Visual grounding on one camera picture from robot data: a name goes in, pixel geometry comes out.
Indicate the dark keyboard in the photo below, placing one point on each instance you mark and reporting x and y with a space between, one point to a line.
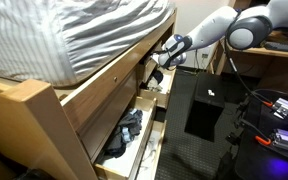
284 46

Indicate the wooden drawer with pale fabric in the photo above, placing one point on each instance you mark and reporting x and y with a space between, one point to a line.
159 146

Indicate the white sticker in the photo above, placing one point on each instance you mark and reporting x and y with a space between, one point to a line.
211 93

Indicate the white crumpled fabric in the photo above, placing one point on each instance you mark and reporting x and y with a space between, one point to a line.
154 87

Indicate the dark grey clothes pile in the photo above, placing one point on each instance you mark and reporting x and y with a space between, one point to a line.
127 130

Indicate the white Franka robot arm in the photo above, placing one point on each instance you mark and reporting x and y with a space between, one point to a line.
214 26

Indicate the black box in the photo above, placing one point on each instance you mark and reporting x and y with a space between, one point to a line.
204 110

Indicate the pale patterned fabric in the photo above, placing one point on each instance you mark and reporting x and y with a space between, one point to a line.
149 153

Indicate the white striped mattress sheet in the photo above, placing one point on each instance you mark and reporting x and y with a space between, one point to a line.
50 33

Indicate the wooden bed frame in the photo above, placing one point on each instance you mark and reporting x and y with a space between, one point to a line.
24 126

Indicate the white wall outlet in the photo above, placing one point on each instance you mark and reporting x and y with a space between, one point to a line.
205 55

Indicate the black robot cart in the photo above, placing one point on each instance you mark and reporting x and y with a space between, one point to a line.
260 160

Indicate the closed deep wooden drawer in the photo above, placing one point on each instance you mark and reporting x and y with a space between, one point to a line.
110 106

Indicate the aluminium extrusion bar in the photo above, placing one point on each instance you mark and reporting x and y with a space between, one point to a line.
285 106
287 141

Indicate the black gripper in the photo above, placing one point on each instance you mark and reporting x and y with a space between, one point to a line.
158 76

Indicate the wooden drawer with grey clothes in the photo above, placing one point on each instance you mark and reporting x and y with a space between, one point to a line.
140 146

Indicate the wide low wooden drawer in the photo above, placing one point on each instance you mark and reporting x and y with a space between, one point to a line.
165 96

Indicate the wooden desk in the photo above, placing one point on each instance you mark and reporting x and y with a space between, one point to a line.
250 56

